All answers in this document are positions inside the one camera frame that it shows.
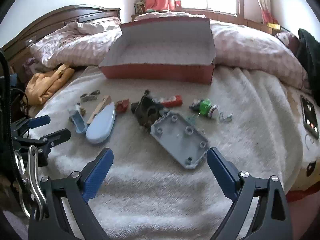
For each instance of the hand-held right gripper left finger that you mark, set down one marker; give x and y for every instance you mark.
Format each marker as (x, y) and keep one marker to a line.
(100, 172)

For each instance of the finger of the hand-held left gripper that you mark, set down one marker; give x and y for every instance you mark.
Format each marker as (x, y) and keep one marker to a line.
(40, 120)
(58, 135)

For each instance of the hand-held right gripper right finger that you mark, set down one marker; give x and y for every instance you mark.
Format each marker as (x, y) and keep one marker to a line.
(222, 172)

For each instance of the wooden stick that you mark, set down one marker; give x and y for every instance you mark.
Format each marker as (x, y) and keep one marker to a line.
(100, 107)

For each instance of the metal spring clamp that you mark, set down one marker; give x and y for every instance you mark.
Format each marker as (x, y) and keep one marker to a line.
(90, 96)

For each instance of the grey plastic plate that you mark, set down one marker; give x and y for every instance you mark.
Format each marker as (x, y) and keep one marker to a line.
(180, 140)

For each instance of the green toy figure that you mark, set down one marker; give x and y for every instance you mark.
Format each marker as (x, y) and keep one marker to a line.
(205, 106)

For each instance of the small red toy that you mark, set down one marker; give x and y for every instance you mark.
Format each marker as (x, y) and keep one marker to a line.
(122, 105)

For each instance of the dark camouflage object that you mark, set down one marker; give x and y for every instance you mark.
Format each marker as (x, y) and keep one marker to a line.
(145, 112)

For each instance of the red rectangular pack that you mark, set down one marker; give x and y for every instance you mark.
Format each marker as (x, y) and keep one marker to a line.
(172, 101)

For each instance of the red cardboard box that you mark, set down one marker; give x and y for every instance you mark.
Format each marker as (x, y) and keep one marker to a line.
(160, 73)

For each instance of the orange bag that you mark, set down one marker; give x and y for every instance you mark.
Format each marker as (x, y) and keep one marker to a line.
(45, 85)

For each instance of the shiny metal clip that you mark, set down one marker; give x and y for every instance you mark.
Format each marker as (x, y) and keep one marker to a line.
(33, 170)

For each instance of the white fleece blanket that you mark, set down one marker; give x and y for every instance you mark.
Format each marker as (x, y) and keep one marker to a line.
(150, 205)

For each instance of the dark wooden headboard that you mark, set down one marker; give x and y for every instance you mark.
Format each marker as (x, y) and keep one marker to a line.
(37, 25)

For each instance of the pink checkered quilt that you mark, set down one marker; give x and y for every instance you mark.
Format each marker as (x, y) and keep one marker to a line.
(250, 47)

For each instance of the dark garment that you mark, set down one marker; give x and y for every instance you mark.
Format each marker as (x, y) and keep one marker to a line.
(310, 55)

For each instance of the row of books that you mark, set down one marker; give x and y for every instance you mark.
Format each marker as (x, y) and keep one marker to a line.
(140, 6)

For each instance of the yellow box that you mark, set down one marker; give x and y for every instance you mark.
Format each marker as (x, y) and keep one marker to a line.
(273, 25)

